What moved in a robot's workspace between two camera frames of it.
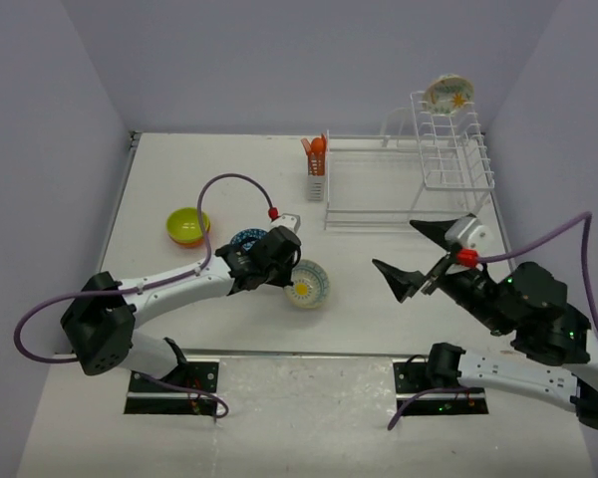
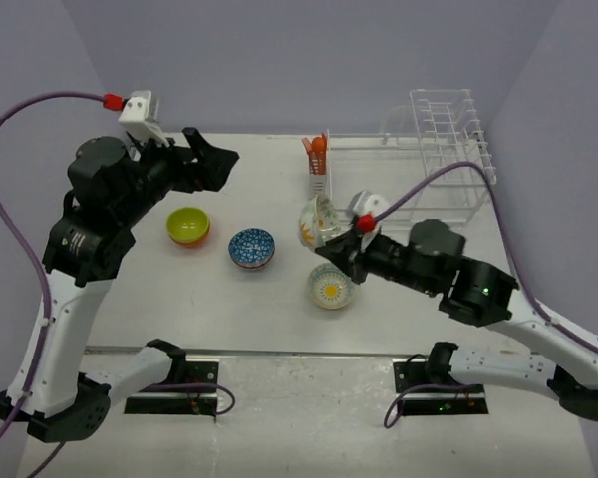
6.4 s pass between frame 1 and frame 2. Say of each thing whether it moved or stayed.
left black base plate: stayed
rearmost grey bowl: moved
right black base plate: stayed
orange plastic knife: stayed
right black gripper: moved
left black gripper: moved
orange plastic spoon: stayed
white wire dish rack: stayed
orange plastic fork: stayed
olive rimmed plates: moved
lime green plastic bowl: stayed
